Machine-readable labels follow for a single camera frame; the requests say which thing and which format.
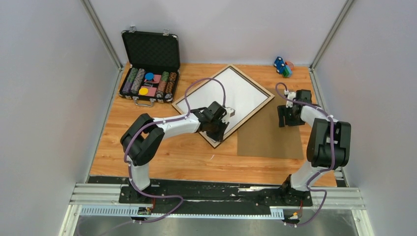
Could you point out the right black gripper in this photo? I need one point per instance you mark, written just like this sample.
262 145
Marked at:
282 111

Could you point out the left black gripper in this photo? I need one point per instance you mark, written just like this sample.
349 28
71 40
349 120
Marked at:
219 136

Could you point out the aluminium rail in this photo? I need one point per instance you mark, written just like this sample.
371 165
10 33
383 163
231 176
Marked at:
108 194

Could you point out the yellow poker chip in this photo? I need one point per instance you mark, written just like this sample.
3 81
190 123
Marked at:
143 91

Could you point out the blue orange tape dispenser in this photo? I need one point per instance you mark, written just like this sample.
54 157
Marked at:
284 68

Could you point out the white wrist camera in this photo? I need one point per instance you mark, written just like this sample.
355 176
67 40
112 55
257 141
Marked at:
230 112
290 96

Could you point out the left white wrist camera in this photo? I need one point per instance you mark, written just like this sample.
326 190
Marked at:
230 112

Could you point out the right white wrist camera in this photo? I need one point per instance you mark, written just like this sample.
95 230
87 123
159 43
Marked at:
290 96

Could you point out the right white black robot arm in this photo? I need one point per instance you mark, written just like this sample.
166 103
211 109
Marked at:
328 146

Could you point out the blue poker chip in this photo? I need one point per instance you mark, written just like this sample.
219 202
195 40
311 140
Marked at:
149 76

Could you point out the black poker chip case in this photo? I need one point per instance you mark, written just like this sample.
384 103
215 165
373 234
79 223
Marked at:
157 53

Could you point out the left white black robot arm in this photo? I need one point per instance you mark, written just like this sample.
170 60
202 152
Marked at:
143 138

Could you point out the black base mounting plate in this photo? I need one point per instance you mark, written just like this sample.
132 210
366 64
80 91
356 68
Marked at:
208 198

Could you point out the wooden picture frame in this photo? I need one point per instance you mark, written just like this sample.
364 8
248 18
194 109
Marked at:
247 84

